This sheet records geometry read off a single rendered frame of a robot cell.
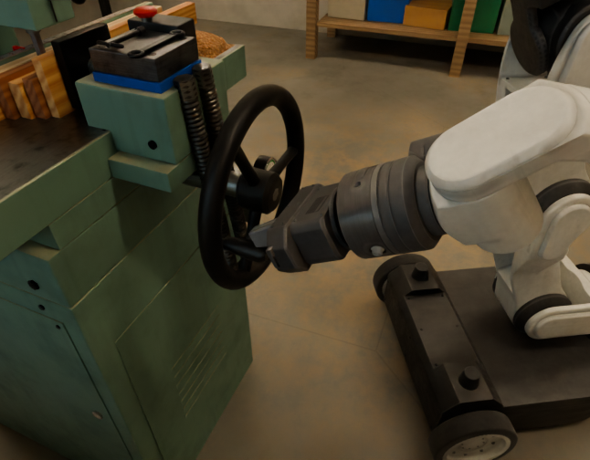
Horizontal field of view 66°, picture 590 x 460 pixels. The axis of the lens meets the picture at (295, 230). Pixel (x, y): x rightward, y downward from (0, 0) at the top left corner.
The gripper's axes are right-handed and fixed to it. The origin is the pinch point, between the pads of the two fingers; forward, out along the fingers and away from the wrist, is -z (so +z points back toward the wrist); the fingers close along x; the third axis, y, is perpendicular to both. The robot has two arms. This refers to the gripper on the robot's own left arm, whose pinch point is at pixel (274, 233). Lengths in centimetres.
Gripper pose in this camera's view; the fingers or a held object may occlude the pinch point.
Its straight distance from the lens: 52.1
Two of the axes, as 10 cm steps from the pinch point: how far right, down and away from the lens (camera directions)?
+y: -4.4, -8.1, -3.8
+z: 8.0, -1.6, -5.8
